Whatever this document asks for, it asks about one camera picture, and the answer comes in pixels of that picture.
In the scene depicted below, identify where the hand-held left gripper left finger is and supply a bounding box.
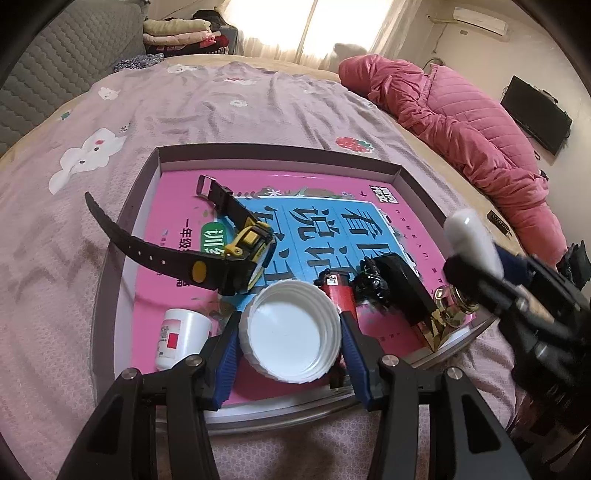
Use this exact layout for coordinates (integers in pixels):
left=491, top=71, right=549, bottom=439
left=55, top=311, right=243, bottom=480

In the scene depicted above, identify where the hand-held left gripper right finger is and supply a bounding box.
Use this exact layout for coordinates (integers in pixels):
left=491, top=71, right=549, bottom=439
left=339, top=311, right=532, bottom=480

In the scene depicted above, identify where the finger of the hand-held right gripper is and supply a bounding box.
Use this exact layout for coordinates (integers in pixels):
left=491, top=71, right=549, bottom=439
left=443, top=256, right=573, bottom=342
left=496, top=247, right=573, bottom=301

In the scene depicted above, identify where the white earbuds case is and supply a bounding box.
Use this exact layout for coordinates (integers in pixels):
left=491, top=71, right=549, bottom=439
left=443, top=209, right=506, bottom=280

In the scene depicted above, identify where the brass metal fitting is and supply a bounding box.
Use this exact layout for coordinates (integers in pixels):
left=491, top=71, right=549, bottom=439
left=434, top=284, right=481, bottom=328

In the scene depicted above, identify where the white pill bottle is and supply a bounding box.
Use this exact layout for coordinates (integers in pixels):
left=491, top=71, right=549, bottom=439
left=154, top=308, right=213, bottom=371

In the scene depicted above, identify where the black and gold rectangular box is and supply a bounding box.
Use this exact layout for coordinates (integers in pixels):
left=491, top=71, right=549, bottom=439
left=373, top=255, right=455, bottom=354

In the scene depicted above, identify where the white ribbed jar lid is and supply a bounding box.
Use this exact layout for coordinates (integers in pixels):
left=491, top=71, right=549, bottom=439
left=238, top=281, right=345, bottom=384

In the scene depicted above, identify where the red and black lighter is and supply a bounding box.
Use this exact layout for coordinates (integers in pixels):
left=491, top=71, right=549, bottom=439
left=315, top=270, right=361, bottom=315

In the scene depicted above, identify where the black hair clip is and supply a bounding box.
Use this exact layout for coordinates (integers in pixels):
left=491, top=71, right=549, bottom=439
left=351, top=258, right=389, bottom=305

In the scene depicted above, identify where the black and yellow wristwatch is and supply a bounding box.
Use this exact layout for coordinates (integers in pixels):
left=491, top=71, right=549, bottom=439
left=84, top=174, right=278, bottom=296

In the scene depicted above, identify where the dark cardboard box tray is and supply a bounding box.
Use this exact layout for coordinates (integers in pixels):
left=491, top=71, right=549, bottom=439
left=91, top=144, right=502, bottom=437

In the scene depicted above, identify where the small black tag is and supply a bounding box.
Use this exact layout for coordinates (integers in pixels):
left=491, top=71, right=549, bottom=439
left=488, top=210, right=514, bottom=236

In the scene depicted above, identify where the pink quilt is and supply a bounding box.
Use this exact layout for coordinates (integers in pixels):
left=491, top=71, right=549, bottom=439
left=338, top=54, right=571, bottom=268

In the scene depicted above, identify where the black television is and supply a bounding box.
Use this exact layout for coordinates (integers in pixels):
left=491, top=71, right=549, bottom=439
left=501, top=75, right=573, bottom=157

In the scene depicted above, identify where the pink and blue book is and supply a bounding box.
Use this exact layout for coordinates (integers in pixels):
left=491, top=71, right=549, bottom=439
left=131, top=168, right=476, bottom=407

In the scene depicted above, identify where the purple printed bedsheet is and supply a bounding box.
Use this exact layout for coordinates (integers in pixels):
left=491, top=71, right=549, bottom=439
left=0, top=60, right=522, bottom=480

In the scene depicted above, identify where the white air conditioner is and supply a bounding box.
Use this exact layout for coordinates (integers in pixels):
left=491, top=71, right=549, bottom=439
left=452, top=7, right=511, bottom=38

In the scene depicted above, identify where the grey cushion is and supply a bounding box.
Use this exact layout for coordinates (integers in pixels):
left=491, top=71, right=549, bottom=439
left=332, top=43, right=365, bottom=61

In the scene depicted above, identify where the light window curtain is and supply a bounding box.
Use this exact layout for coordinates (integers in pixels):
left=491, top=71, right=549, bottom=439
left=217, top=0, right=416, bottom=70

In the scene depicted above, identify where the dark patterned cloth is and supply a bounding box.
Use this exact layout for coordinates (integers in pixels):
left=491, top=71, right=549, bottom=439
left=113, top=53, right=164, bottom=72

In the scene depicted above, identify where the stack of folded clothes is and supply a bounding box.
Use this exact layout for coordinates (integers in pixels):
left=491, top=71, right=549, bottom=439
left=142, top=9, right=241, bottom=56

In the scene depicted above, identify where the grey quilted headboard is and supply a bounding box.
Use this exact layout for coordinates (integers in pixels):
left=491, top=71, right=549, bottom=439
left=0, top=0, right=153, bottom=160

